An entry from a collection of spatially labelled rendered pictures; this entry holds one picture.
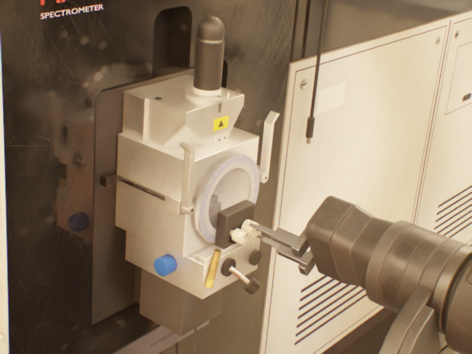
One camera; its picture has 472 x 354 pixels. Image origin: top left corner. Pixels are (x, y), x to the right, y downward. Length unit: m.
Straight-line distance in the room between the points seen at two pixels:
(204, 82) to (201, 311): 0.24
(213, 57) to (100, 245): 0.21
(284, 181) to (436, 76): 0.38
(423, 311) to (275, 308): 0.47
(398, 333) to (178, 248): 0.22
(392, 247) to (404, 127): 0.58
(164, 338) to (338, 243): 0.29
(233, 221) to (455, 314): 0.22
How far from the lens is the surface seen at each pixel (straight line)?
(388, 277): 0.73
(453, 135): 1.47
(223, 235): 0.80
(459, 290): 0.70
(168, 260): 0.81
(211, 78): 0.79
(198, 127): 0.78
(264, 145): 0.84
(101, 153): 0.81
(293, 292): 1.17
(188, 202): 0.76
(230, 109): 0.81
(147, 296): 0.89
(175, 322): 0.88
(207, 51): 0.78
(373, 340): 1.49
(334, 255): 0.76
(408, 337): 0.69
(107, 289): 0.88
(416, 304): 0.71
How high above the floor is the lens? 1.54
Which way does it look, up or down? 23 degrees down
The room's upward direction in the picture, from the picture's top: 5 degrees clockwise
